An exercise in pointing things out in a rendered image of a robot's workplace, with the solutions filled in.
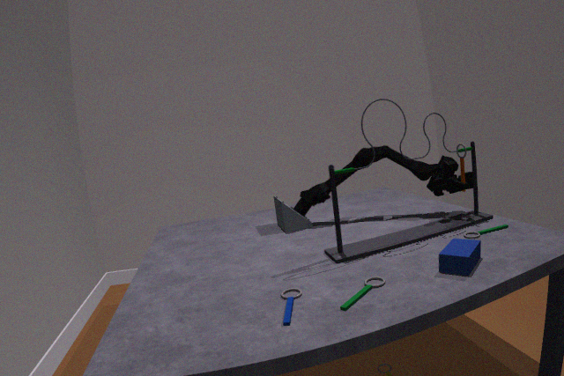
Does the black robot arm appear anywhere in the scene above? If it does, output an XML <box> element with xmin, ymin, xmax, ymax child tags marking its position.
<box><xmin>291</xmin><ymin>145</ymin><xmax>458</xmax><ymax>218</ymax></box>

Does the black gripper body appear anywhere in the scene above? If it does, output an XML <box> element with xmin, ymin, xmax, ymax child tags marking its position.
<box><xmin>433</xmin><ymin>172</ymin><xmax>473</xmax><ymax>196</ymax></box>

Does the green handle with grey loop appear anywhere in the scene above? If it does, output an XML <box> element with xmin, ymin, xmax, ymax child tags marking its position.
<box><xmin>340</xmin><ymin>276</ymin><xmax>385</xmax><ymax>311</ymax></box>
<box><xmin>464</xmin><ymin>225</ymin><xmax>508</xmax><ymax>239</ymax></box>

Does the blue block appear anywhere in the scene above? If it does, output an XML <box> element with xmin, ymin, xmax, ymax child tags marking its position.
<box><xmin>439</xmin><ymin>239</ymin><xmax>481</xmax><ymax>276</ymax></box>

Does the blue handle with grey loop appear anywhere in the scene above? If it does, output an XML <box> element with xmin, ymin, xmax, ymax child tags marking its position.
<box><xmin>281</xmin><ymin>288</ymin><xmax>302</xmax><ymax>326</ymax></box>

